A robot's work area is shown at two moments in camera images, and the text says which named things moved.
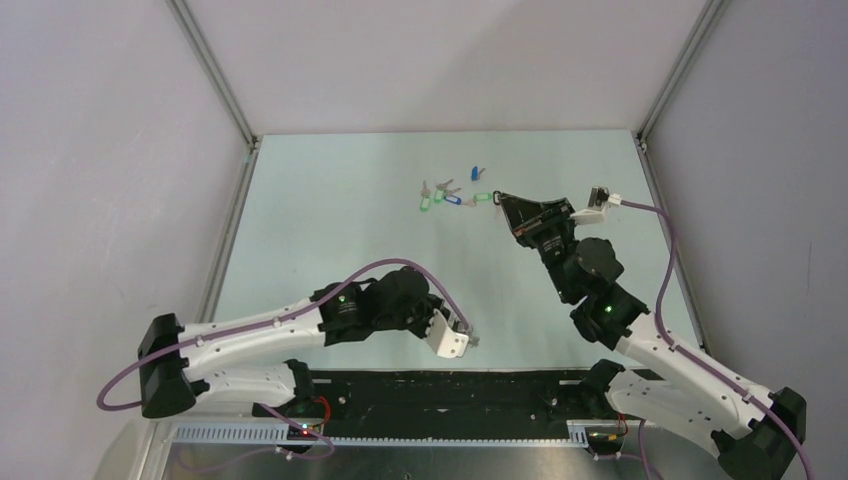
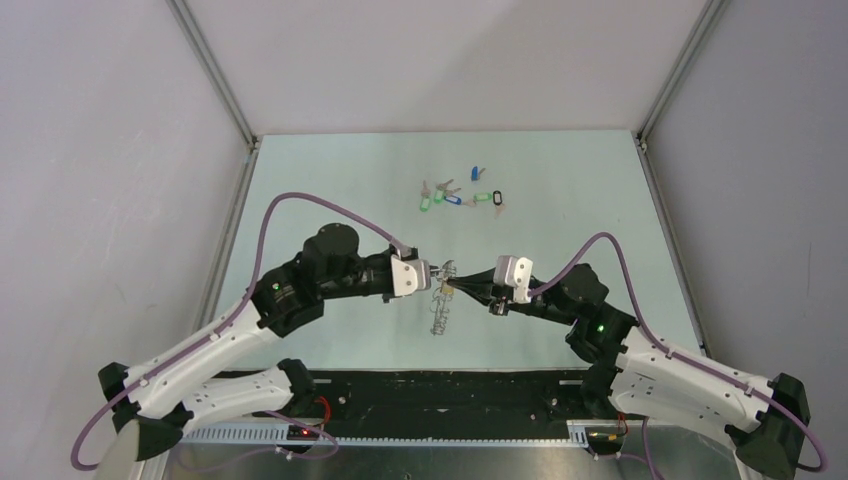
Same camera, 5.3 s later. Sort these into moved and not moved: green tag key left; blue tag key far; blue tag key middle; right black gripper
Moved: right black gripper
Not moved: green tag key left; blue tag key far; blue tag key middle
